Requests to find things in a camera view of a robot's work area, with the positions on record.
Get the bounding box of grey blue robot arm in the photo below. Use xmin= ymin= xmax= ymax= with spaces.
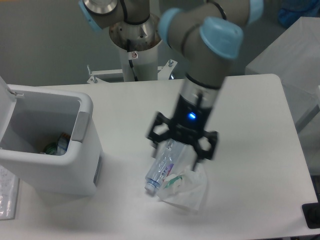
xmin=78 ymin=0 xmax=264 ymax=163

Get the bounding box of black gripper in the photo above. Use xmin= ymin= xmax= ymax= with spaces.
xmin=146 ymin=96 xmax=219 ymax=171

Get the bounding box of blue object in background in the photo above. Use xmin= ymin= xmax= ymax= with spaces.
xmin=277 ymin=0 xmax=320 ymax=28

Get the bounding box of green trash inside bin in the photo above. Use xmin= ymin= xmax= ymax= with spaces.
xmin=40 ymin=132 xmax=71 ymax=156

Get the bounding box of crumpled white plastic bag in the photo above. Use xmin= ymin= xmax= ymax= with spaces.
xmin=156 ymin=163 xmax=208 ymax=212

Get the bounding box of white pedestal base frame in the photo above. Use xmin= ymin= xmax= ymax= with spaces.
xmin=86 ymin=59 xmax=178 ymax=84

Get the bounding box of black device at table edge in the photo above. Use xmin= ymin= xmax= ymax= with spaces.
xmin=302 ymin=202 xmax=320 ymax=229

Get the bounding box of white covered side table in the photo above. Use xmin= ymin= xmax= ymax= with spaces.
xmin=245 ymin=17 xmax=320 ymax=132

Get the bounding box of black cable on pedestal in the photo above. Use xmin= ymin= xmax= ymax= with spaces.
xmin=126 ymin=38 xmax=139 ymax=82

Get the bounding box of clear plastic water bottle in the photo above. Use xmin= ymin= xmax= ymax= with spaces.
xmin=144 ymin=139 xmax=195 ymax=197

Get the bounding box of white push-lid trash can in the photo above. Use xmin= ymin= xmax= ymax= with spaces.
xmin=0 ymin=81 xmax=102 ymax=196

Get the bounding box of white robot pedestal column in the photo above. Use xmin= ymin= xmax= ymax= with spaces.
xmin=108 ymin=13 xmax=166 ymax=82

